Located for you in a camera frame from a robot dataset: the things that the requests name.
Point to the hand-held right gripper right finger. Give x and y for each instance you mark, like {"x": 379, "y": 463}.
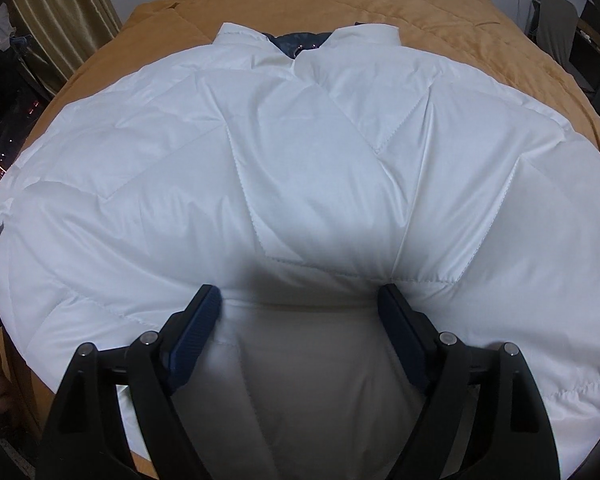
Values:
{"x": 402, "y": 327}

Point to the grey chair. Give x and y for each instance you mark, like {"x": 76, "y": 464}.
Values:
{"x": 555, "y": 20}

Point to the beige striped curtain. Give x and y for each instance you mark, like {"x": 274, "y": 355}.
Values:
{"x": 65, "y": 15}

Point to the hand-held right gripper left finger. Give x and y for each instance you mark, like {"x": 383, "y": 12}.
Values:
{"x": 195, "y": 330}

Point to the white puffer jacket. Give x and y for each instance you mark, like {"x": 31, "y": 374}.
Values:
{"x": 300, "y": 185}

